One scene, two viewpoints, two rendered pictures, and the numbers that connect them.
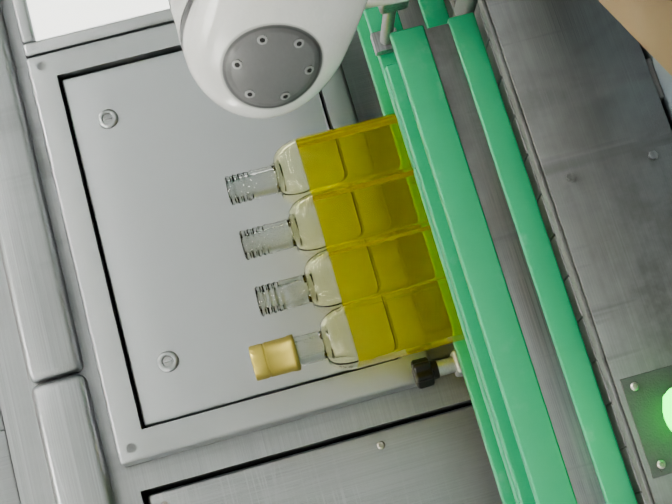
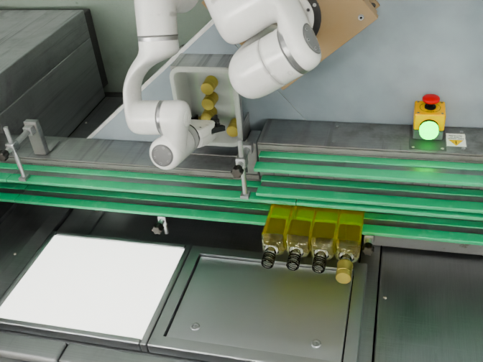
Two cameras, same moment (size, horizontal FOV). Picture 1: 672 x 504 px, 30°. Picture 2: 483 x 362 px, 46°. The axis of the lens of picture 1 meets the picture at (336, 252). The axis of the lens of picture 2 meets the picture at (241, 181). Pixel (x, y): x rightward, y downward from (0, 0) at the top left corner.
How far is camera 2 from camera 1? 0.95 m
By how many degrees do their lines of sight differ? 47
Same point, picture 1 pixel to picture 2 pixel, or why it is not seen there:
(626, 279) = (375, 140)
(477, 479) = (411, 274)
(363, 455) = (387, 304)
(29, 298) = not seen: outside the picture
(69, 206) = (224, 352)
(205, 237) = (269, 312)
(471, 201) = (326, 167)
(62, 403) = not seen: outside the picture
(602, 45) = (294, 126)
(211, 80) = (307, 49)
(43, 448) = not seen: outside the picture
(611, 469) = (438, 164)
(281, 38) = (307, 27)
